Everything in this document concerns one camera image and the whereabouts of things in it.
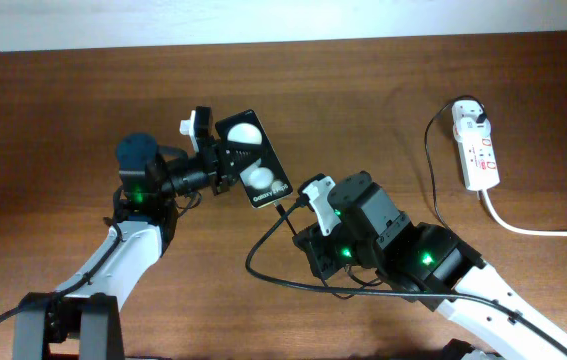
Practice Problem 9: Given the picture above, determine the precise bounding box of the white power strip cord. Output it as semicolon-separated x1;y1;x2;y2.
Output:
477;188;567;240

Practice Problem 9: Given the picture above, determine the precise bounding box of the white power strip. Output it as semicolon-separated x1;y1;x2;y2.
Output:
455;136;500;192

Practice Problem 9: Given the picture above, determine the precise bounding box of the black smartphone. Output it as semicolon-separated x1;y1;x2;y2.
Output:
215;109;293;208

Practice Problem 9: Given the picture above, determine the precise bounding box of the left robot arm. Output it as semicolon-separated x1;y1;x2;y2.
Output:
13;107;266;359

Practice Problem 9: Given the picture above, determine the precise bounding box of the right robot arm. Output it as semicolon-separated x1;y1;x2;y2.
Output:
293;172;567;359

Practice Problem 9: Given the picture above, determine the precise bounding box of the black charging cable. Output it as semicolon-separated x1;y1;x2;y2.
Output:
272;95;489;241

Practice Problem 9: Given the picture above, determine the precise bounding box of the white USB charger adapter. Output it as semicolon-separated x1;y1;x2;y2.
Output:
452;100;491;142

